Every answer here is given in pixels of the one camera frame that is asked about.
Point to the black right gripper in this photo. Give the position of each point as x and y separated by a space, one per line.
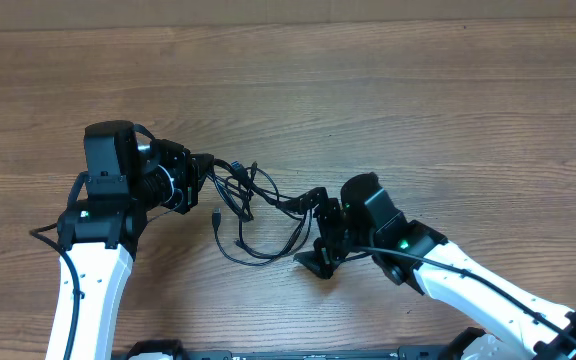
330 207

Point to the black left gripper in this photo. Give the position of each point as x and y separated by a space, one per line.
191 169

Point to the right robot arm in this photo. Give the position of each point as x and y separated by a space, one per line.
363 221

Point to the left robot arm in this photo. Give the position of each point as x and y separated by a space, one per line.
129 173

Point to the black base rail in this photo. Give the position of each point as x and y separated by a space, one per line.
173 350

